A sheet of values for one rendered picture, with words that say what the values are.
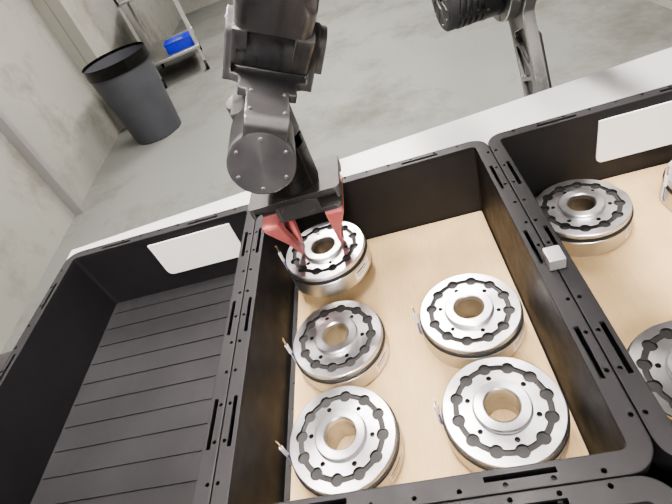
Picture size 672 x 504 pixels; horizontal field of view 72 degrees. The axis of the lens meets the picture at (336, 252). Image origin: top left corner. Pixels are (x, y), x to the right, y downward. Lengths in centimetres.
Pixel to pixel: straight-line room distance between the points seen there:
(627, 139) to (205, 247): 56
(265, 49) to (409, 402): 35
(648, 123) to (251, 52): 47
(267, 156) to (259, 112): 3
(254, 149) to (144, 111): 334
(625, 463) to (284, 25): 38
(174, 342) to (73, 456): 17
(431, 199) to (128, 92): 318
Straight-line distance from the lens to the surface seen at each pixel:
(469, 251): 60
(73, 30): 421
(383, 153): 107
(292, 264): 56
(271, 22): 39
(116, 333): 75
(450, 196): 63
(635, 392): 37
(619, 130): 66
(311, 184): 49
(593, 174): 68
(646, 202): 66
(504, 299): 50
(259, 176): 39
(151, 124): 374
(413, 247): 62
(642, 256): 59
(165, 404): 61
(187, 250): 68
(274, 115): 38
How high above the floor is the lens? 125
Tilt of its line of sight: 40 degrees down
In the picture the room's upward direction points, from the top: 23 degrees counter-clockwise
